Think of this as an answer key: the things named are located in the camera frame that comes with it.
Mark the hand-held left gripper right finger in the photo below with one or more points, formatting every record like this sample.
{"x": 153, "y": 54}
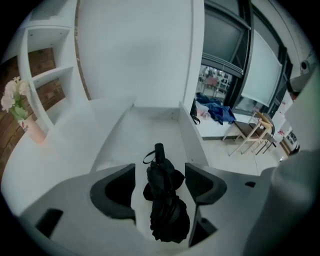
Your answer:
{"x": 225, "y": 200}

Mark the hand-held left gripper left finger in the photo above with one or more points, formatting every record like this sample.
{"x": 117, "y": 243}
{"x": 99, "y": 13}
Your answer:
{"x": 75, "y": 200}

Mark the black umbrella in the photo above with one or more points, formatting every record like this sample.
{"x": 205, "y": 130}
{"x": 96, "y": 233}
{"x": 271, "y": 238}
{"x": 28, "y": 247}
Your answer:
{"x": 166, "y": 197}

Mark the white drawer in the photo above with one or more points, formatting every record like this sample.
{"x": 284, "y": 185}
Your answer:
{"x": 150, "y": 130}

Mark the light wooden chair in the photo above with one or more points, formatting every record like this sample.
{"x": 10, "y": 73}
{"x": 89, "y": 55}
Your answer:
{"x": 252, "y": 132}

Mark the pink vase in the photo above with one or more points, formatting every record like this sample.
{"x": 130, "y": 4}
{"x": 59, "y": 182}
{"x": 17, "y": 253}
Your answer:
{"x": 35, "y": 131}

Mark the blue clothes pile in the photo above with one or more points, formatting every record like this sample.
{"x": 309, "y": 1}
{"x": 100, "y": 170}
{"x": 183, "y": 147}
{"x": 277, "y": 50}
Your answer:
{"x": 220, "y": 111}

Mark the pale pink flower bouquet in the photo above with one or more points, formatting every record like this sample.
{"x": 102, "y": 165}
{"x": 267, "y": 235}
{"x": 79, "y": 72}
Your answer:
{"x": 15, "y": 96}

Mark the white open shelf unit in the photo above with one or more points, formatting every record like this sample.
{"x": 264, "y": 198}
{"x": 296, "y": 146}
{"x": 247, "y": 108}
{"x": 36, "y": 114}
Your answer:
{"x": 53, "y": 75}

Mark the white roller blind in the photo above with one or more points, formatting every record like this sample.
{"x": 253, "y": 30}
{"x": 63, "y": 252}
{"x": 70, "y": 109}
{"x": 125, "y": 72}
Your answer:
{"x": 262, "y": 70}

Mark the white security camera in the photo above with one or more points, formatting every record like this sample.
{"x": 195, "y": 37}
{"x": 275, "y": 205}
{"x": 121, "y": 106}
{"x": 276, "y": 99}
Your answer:
{"x": 304, "y": 65}

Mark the black window frame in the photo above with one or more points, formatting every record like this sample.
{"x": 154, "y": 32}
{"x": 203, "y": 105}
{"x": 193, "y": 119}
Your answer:
{"x": 246, "y": 37}

